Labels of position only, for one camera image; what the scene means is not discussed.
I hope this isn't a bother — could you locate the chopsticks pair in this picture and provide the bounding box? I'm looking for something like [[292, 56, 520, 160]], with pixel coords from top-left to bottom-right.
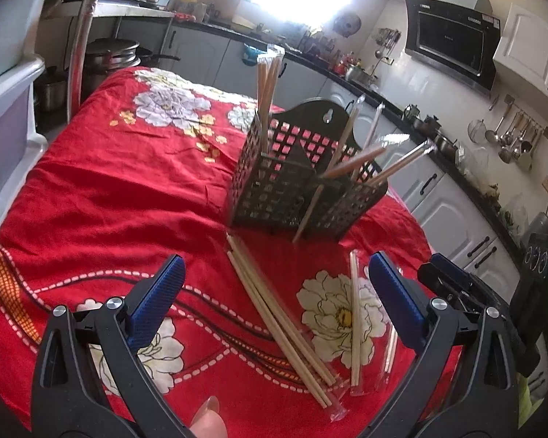
[[375, 314, 398, 392], [292, 95, 365, 244]]

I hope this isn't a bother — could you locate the yellow green sleeve forearm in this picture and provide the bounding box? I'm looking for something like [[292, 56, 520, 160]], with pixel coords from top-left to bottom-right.
[[517, 374, 544, 428]]

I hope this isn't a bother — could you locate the red floral tablecloth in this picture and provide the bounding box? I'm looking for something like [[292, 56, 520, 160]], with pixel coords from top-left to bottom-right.
[[0, 68, 431, 437]]

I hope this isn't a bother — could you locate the dark plastic utensil basket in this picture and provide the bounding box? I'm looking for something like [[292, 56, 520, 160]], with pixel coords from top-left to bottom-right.
[[229, 98, 388, 240]]

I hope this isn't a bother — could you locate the hanging ladles rack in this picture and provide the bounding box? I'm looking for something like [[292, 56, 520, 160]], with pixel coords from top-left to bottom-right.
[[467, 94, 548, 172]]

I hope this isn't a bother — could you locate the blue bag on cabinet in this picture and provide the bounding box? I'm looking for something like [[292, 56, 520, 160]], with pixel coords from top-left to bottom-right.
[[241, 43, 265, 67]]

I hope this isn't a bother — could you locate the black range hood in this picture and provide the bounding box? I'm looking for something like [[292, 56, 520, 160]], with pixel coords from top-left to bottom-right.
[[405, 0, 501, 96]]

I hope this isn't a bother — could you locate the white upper wall cabinet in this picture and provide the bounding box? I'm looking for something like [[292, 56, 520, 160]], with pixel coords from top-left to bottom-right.
[[494, 4, 548, 121]]

